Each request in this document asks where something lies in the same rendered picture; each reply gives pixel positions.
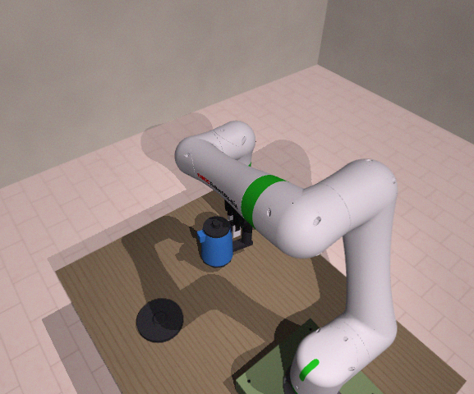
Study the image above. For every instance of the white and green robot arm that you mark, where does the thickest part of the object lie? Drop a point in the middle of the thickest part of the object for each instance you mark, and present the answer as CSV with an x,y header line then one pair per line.
x,y
357,203

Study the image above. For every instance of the dark grey round disc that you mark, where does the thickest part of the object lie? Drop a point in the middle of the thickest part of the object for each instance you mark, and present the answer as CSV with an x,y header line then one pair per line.
x,y
160,320

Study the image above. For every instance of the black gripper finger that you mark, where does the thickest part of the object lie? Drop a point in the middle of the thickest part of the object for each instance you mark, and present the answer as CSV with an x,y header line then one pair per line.
x,y
229,209
238,221

